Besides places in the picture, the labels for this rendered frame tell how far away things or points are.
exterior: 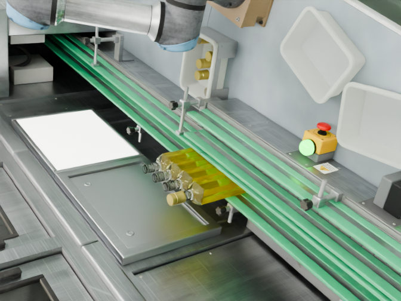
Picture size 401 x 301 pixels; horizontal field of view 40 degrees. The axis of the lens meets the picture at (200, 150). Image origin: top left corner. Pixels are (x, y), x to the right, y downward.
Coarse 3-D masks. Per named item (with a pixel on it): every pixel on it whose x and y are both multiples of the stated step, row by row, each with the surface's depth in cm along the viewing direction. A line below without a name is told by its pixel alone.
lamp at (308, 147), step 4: (304, 140) 151; (308, 140) 150; (312, 140) 151; (300, 144) 151; (304, 144) 150; (308, 144) 149; (312, 144) 150; (300, 148) 151; (304, 148) 150; (308, 148) 149; (312, 148) 150; (304, 152) 150; (308, 152) 150; (312, 152) 150
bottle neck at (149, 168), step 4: (144, 164) 166; (148, 164) 166; (152, 164) 166; (156, 164) 167; (144, 168) 167; (148, 168) 165; (152, 168) 166; (156, 168) 167; (160, 168) 168; (144, 172) 166; (148, 172) 166; (152, 172) 167
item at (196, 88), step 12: (204, 36) 180; (204, 48) 193; (216, 48) 177; (192, 60) 194; (192, 72) 196; (180, 84) 196; (192, 84) 198; (204, 84) 197; (192, 96) 192; (204, 96) 190
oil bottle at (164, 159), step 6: (180, 150) 174; (186, 150) 174; (192, 150) 175; (162, 156) 169; (168, 156) 169; (174, 156) 170; (180, 156) 170; (186, 156) 171; (192, 156) 172; (162, 162) 167; (168, 162) 167; (162, 168) 167
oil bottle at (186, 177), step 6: (192, 168) 164; (198, 168) 164; (204, 168) 165; (210, 168) 165; (216, 168) 166; (180, 174) 161; (186, 174) 160; (192, 174) 161; (198, 174) 161; (204, 174) 162; (210, 174) 163; (216, 174) 164; (180, 180) 159; (186, 180) 159; (192, 180) 159; (186, 186) 159
